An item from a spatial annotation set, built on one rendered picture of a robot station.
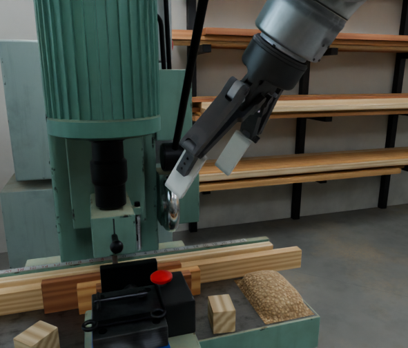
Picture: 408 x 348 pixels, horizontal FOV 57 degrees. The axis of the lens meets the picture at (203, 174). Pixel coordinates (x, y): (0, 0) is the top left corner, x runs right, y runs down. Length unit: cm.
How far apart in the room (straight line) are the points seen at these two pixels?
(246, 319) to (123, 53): 45
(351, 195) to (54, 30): 360
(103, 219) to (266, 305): 30
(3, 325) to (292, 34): 60
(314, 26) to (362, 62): 335
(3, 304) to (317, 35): 62
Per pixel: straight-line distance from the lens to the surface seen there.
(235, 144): 58
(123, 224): 62
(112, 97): 54
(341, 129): 371
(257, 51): 45
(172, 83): 81
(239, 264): 75
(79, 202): 75
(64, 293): 69
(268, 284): 68
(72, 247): 88
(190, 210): 85
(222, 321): 61
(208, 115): 42
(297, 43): 43
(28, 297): 72
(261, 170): 282
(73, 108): 56
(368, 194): 410
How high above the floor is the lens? 128
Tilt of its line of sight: 14 degrees down
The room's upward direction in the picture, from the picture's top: straight up
